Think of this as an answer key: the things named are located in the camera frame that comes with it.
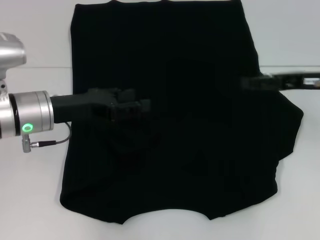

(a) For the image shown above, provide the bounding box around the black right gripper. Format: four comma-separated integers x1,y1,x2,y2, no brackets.
239,71,320,91

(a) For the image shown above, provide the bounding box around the black t-shirt with pink print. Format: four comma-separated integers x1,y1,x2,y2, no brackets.
59,0,305,221

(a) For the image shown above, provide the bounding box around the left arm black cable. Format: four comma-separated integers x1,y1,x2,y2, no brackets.
22,121,73,154

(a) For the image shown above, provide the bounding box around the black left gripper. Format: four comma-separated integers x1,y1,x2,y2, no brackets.
49,87,152,124

